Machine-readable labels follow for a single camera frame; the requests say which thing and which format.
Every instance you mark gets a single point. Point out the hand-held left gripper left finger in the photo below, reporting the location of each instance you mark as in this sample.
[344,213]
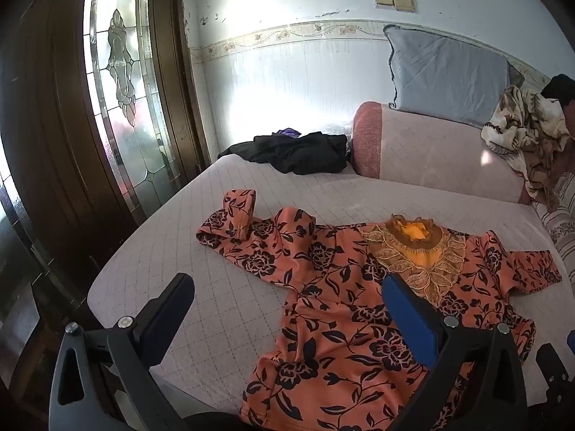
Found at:
[168,314]

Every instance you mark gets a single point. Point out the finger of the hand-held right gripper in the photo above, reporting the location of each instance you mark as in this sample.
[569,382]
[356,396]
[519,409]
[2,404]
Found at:
[559,372]

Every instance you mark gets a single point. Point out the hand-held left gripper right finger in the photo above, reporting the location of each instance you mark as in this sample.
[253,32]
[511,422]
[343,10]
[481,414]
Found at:
[411,318]

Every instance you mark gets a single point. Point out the orange floral shirt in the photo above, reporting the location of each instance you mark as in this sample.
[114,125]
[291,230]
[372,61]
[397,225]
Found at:
[332,323]

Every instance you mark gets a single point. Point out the black clothes pile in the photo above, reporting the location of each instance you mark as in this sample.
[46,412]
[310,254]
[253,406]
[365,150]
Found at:
[305,152]

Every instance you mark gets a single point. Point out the quilted bed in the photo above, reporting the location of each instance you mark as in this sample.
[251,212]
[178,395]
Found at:
[215,314]

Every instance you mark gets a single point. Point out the striped floral quilt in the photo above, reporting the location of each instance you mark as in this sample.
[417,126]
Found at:
[561,220]

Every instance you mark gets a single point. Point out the pink headboard cushion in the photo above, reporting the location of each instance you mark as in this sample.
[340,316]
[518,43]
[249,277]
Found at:
[426,152]

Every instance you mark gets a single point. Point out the brown patterned blanket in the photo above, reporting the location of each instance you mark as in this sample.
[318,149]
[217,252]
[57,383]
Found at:
[525,134]

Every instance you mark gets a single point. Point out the purple cloth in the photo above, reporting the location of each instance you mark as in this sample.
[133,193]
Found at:
[288,133]

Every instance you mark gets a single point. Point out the wooden stained glass door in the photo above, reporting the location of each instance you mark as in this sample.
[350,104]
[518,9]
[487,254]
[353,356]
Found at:
[54,121]

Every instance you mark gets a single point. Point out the grey pillow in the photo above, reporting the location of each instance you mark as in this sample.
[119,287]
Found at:
[444,76]

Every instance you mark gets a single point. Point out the dark cloth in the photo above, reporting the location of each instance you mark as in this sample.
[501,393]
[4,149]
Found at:
[561,86]

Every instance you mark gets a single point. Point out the beige wall switch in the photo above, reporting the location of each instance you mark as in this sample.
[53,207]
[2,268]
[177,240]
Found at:
[385,0]
[405,2]

